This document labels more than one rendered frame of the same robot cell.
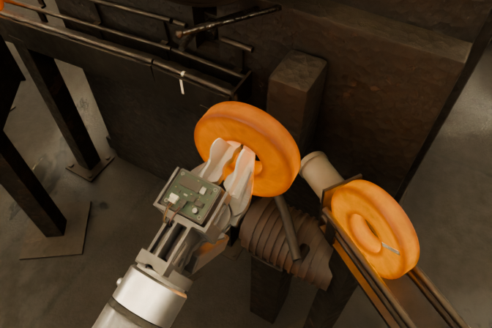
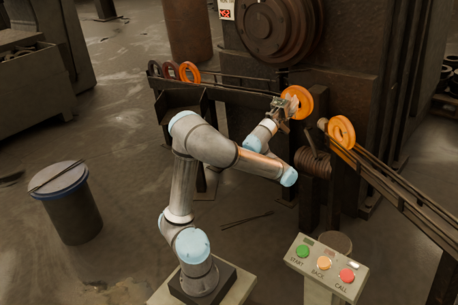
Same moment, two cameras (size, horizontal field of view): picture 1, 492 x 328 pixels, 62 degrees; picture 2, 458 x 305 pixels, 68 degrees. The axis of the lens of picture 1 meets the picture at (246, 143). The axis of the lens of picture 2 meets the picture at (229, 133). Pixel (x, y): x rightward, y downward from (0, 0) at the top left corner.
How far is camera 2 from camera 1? 1.06 m
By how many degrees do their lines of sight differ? 23
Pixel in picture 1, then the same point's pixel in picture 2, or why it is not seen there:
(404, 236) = (348, 126)
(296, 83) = (315, 91)
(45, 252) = (196, 198)
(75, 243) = (211, 195)
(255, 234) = (300, 156)
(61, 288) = (204, 212)
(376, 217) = (339, 122)
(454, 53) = (370, 77)
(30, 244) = not seen: hidden behind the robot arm
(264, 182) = (302, 111)
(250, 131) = (297, 90)
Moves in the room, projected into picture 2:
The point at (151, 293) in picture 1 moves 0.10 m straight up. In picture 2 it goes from (268, 122) to (267, 99)
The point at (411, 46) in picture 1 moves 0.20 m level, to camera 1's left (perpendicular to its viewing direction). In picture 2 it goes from (355, 76) to (311, 77)
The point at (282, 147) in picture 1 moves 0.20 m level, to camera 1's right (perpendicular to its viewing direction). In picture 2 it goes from (307, 94) to (356, 94)
